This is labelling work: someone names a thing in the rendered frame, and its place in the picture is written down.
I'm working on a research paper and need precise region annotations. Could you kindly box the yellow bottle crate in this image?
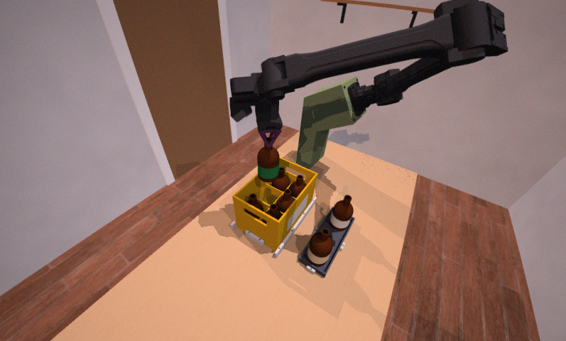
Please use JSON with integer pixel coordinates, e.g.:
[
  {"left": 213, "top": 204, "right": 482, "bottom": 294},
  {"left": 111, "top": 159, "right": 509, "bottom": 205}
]
[{"left": 232, "top": 157, "right": 318, "bottom": 251}]

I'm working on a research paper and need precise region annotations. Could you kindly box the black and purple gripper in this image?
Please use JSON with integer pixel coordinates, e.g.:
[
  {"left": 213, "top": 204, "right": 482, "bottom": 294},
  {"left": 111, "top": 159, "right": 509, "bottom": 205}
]
[{"left": 256, "top": 100, "right": 283, "bottom": 148}]

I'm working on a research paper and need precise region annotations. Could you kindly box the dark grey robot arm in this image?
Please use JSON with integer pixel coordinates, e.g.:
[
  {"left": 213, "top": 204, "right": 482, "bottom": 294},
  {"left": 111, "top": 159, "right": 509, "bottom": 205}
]
[{"left": 229, "top": 0, "right": 508, "bottom": 122}]

